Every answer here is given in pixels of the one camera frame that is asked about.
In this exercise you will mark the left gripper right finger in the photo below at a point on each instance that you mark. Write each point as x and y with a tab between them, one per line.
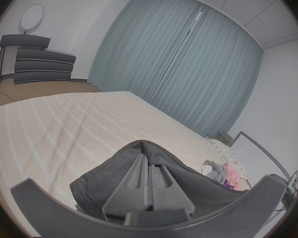
173	197

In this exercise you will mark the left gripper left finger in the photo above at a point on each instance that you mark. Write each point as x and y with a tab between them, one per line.
136	182

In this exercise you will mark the black garment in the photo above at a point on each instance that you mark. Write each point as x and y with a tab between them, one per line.
188	177

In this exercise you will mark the bed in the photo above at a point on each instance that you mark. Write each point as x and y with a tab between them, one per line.
64	132

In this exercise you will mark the white garment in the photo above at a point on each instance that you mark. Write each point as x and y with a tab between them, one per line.
205	169

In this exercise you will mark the grey garment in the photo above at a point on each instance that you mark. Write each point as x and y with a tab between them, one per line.
217	170

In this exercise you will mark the purple garment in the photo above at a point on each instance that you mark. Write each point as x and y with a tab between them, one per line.
228	185

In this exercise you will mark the pink garment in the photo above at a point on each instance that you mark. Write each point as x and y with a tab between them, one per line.
232	175

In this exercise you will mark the white printed pillow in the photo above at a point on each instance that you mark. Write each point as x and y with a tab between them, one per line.
226	152

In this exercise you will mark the grey bedside table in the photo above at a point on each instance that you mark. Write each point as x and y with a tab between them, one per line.
223	137

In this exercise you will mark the blue-green curtain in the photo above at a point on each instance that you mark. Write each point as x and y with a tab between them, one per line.
208	78
144	48

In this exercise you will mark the dark grey dressing table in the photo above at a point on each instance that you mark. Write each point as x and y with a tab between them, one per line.
22	40

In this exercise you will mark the round white mirror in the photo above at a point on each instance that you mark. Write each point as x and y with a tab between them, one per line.
32	18

